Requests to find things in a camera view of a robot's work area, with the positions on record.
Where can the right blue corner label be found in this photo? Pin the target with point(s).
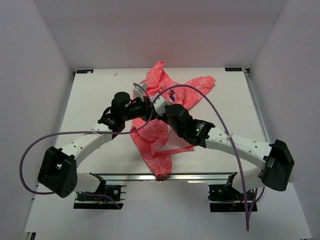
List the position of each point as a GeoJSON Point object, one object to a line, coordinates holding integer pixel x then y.
{"type": "Point", "coordinates": [233, 69]}

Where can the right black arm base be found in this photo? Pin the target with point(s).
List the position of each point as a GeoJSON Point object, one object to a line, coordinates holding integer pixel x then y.
{"type": "Point", "coordinates": [222, 193]}

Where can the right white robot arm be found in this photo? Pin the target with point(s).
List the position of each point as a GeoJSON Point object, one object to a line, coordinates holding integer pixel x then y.
{"type": "Point", "coordinates": [273, 161]}

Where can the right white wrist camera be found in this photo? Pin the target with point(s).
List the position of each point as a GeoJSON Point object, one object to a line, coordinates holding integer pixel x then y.
{"type": "Point", "coordinates": [160, 104]}

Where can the aluminium table frame rail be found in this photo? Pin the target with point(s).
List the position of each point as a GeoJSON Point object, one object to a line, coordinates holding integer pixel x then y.
{"type": "Point", "coordinates": [226, 103]}

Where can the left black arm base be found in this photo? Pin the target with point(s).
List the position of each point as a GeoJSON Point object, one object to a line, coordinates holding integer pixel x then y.
{"type": "Point", "coordinates": [115, 192]}

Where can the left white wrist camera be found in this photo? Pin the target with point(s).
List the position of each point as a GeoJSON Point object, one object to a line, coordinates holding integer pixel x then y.
{"type": "Point", "coordinates": [139, 90]}

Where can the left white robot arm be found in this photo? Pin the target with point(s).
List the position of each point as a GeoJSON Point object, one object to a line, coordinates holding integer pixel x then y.
{"type": "Point", "coordinates": [58, 171]}

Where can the left blue corner label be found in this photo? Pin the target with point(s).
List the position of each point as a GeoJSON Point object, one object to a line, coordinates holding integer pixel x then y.
{"type": "Point", "coordinates": [84, 71]}

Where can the pink patterned jacket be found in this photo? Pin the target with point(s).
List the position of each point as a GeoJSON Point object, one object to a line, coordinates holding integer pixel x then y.
{"type": "Point", "coordinates": [152, 139]}

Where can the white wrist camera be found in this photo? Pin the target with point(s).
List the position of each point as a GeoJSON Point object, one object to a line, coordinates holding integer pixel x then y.
{"type": "Point", "coordinates": [139, 90]}
{"type": "Point", "coordinates": [160, 104]}

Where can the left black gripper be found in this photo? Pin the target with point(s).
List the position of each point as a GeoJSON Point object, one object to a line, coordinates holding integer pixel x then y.
{"type": "Point", "coordinates": [144, 104]}

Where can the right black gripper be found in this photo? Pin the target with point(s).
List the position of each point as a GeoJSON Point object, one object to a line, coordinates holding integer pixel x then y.
{"type": "Point", "coordinates": [164, 117]}

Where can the blue corner label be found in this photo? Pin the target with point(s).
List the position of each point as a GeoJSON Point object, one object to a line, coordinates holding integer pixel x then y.
{"type": "Point", "coordinates": [84, 71]}
{"type": "Point", "coordinates": [233, 69]}

